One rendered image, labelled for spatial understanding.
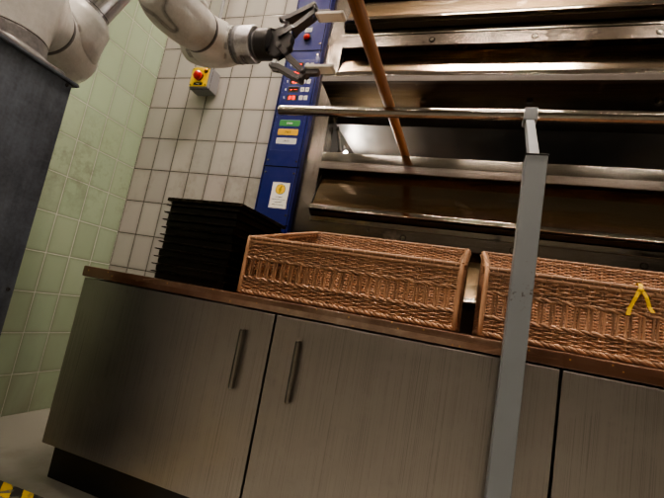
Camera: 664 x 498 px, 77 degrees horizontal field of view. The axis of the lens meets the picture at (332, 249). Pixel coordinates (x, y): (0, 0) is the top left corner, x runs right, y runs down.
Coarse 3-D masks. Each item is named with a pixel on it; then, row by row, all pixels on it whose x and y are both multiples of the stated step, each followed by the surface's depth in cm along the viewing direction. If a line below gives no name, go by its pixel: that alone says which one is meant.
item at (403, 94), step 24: (336, 96) 159; (360, 96) 156; (408, 96) 150; (432, 96) 147; (456, 96) 144; (480, 96) 142; (504, 96) 139; (528, 96) 137; (552, 96) 134; (576, 96) 132; (600, 96) 130; (624, 96) 128; (648, 96) 126
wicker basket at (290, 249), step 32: (256, 256) 108; (288, 256) 106; (320, 256) 103; (352, 256) 100; (384, 256) 97; (416, 256) 140; (448, 256) 138; (256, 288) 106; (288, 288) 103; (320, 288) 101; (384, 288) 96; (416, 288) 136; (448, 288) 92; (416, 320) 92; (448, 320) 91
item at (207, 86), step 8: (192, 72) 182; (208, 72) 179; (216, 72) 183; (192, 80) 181; (200, 80) 179; (208, 80) 179; (216, 80) 184; (192, 88) 181; (200, 88) 180; (208, 88) 179; (216, 88) 184
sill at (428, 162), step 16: (336, 160) 161; (352, 160) 159; (368, 160) 157; (384, 160) 155; (400, 160) 154; (416, 160) 152; (432, 160) 150; (448, 160) 148; (464, 160) 146; (480, 160) 145; (576, 176) 135; (592, 176) 133; (608, 176) 132; (624, 176) 131; (640, 176) 129; (656, 176) 128
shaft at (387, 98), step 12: (348, 0) 81; (360, 0) 81; (360, 12) 84; (360, 24) 87; (360, 36) 92; (372, 36) 92; (372, 48) 95; (372, 60) 99; (384, 72) 106; (384, 84) 109; (384, 96) 114; (396, 120) 128; (396, 132) 136
